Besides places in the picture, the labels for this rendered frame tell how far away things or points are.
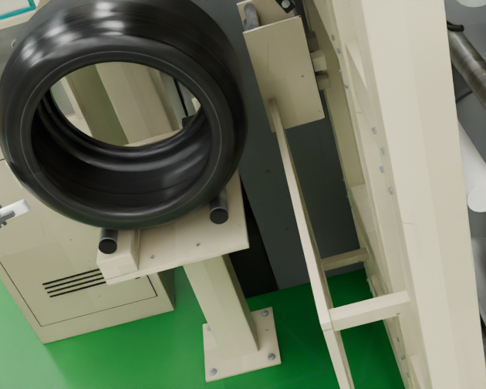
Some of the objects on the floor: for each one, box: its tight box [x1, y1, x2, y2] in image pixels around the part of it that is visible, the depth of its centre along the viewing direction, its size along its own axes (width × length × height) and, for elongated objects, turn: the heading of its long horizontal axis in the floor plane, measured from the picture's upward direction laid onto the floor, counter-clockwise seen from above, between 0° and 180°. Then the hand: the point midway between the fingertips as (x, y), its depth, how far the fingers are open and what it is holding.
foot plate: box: [203, 307, 282, 382], centre depth 262 cm, size 27×27×2 cm
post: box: [95, 62, 259, 360], centre depth 190 cm, size 13×13×250 cm
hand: (15, 209), depth 181 cm, fingers closed
